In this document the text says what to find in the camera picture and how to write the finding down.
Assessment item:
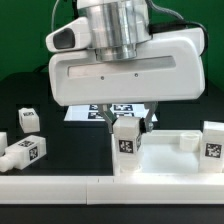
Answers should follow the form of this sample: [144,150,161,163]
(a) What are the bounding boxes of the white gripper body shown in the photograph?
[49,28,205,106]

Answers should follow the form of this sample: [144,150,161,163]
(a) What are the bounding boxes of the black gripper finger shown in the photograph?
[140,101,158,133]
[98,104,116,133]

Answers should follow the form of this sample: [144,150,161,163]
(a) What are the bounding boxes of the white square table top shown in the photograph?
[110,129,224,177]

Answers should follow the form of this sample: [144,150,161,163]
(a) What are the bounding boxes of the white marker sheet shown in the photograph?
[64,104,149,121]

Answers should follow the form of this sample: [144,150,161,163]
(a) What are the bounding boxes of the white front fence bar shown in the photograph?
[0,174,224,205]

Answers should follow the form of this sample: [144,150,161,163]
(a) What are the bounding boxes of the white part at left edge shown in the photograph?
[0,132,8,156]

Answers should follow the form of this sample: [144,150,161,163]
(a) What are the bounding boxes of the grey arm hose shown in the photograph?
[146,0,210,58]

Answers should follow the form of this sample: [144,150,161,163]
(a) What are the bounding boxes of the black cables behind table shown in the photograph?
[33,63,51,74]

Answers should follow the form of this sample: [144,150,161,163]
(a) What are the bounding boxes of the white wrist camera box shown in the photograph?
[46,17,91,53]

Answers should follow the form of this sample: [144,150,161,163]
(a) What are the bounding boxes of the white thin cable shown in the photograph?
[51,0,64,31]

